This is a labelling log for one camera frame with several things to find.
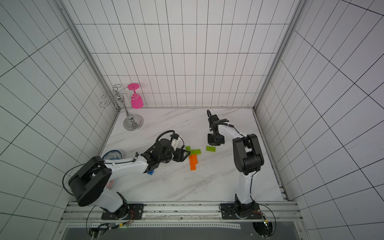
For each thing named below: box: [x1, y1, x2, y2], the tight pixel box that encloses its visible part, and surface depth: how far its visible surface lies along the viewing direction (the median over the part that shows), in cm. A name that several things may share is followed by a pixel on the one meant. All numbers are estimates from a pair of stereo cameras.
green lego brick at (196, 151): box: [190, 149, 202, 155], surface depth 94 cm
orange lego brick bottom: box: [190, 163, 197, 171], surface depth 89 cm
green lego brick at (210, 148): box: [205, 146, 216, 152], surface depth 97 cm
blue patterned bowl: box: [102, 150, 122, 160], surface depth 91 cm
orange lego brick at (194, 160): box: [191, 154, 199, 165], surface depth 91 cm
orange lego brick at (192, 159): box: [189, 154, 197, 167], surface depth 91 cm
